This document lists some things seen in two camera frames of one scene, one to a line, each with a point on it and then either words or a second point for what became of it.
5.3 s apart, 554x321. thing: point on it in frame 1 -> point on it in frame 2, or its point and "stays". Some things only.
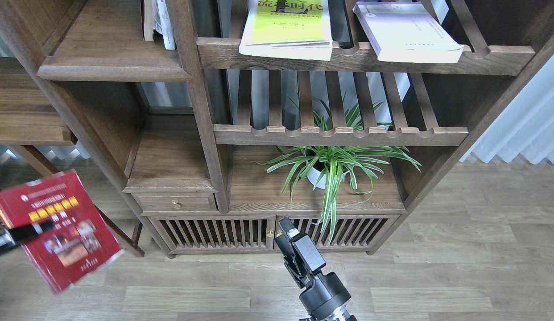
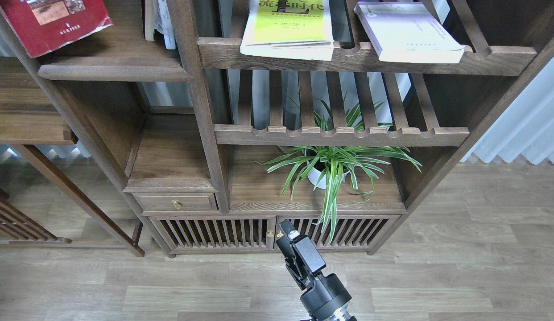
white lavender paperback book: x=407 y=31 stays
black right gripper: x=329 y=294 stays
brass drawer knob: x=176 y=204 stays
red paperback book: x=82 y=240 -> x=44 y=25
